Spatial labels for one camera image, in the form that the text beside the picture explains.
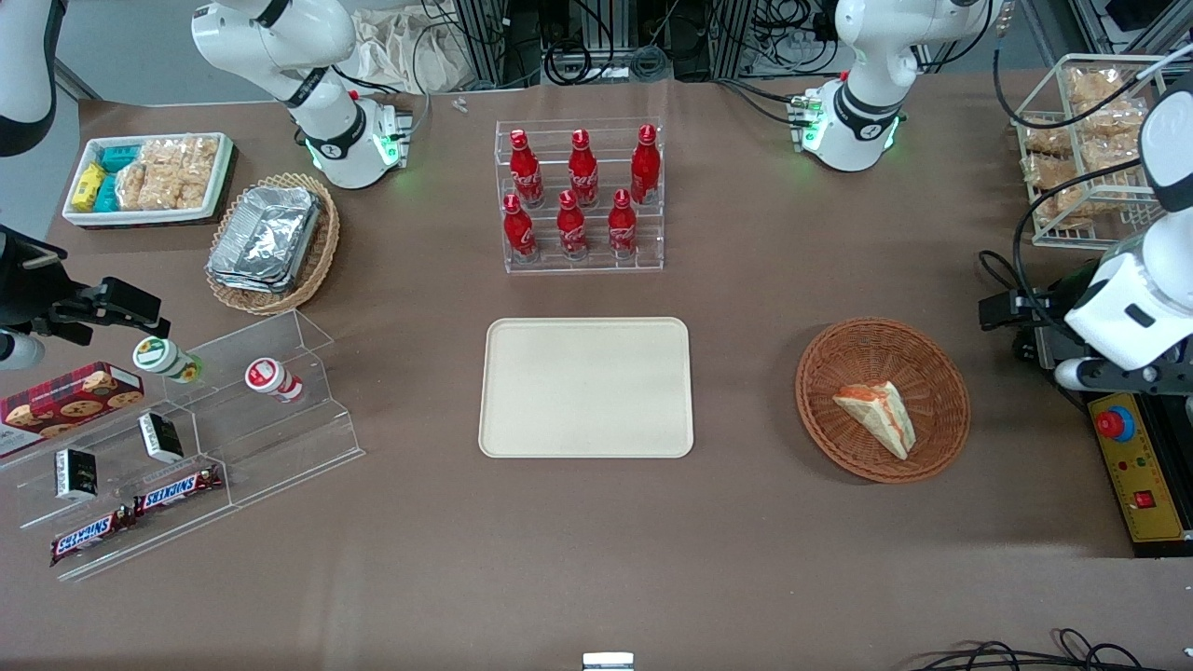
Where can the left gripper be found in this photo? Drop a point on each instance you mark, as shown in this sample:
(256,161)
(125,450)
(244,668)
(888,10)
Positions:
(1046,328)

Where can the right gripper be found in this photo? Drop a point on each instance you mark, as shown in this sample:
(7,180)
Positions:
(26,287)

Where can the triangle sandwich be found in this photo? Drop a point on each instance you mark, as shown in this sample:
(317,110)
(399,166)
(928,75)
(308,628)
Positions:
(881,415)

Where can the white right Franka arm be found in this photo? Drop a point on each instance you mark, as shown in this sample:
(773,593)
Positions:
(280,37)

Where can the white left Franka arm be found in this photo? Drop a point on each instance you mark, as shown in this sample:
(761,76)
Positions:
(867,56)

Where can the round brown wicker basket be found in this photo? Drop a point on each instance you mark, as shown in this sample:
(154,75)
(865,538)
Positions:
(885,354)

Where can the oval light wicker basket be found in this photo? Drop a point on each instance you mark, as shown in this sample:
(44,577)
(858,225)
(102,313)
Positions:
(322,261)

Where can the beige plastic tray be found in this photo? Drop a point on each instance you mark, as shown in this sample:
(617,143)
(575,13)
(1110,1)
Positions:
(585,387)

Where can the green cap yogurt bottle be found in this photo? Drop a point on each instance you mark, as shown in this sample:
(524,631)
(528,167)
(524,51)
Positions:
(158,357)

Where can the black countertop appliance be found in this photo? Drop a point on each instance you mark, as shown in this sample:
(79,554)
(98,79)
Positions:
(1058,349)

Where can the red plaid cookie box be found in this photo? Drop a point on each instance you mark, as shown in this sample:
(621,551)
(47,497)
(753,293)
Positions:
(70,401)

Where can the teal snack pack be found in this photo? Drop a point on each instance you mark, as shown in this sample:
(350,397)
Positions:
(106,194)
(119,157)

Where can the bagged fried snack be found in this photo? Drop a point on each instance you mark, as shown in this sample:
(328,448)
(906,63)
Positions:
(1049,172)
(1046,140)
(1114,119)
(1092,86)
(1104,154)
(1058,207)

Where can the clear bag rice crackers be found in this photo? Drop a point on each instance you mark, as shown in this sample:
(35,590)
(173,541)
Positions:
(163,191)
(182,154)

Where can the yellow snack pack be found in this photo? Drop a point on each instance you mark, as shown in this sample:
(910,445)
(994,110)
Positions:
(88,186)

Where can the small black white box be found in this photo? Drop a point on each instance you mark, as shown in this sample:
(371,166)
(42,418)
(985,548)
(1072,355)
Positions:
(76,473)
(160,438)

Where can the aluminium foil container stack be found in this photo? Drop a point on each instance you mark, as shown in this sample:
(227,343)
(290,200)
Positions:
(266,238)

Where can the red cap yogurt bottle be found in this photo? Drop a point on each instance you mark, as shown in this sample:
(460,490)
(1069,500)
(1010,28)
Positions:
(268,376)

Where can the white rectangular snack bin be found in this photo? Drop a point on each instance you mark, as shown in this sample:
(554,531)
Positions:
(224,168)

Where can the Snickers chocolate bar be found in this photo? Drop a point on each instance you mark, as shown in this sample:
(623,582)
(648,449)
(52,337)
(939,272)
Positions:
(177,489)
(89,537)

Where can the clear acrylic step stand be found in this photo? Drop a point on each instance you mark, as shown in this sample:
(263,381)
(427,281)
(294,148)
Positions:
(280,438)

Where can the clear acrylic bottle rack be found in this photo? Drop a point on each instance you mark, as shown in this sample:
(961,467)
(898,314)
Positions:
(643,252)

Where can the red cola bottle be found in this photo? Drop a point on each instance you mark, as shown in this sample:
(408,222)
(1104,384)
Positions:
(526,172)
(622,225)
(645,168)
(518,228)
(571,225)
(583,172)

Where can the crumpled cream cloth bag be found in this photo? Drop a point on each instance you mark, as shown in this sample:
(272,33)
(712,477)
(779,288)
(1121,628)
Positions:
(410,51)

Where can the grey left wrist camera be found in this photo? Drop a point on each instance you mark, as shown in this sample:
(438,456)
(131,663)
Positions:
(1081,373)

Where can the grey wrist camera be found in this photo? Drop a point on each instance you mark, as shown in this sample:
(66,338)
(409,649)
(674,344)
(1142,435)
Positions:
(1081,373)
(19,351)

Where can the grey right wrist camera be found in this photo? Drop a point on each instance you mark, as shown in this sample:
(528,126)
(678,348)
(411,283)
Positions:
(19,351)

